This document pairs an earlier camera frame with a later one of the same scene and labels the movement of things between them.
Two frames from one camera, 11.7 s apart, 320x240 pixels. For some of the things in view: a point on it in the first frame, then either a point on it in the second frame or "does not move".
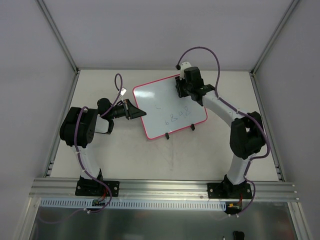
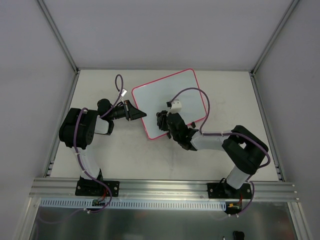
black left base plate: [93, 187] does not move
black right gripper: [179, 87] to [165, 120]
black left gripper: [127, 109] does not move
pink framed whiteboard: [166, 112] does not move
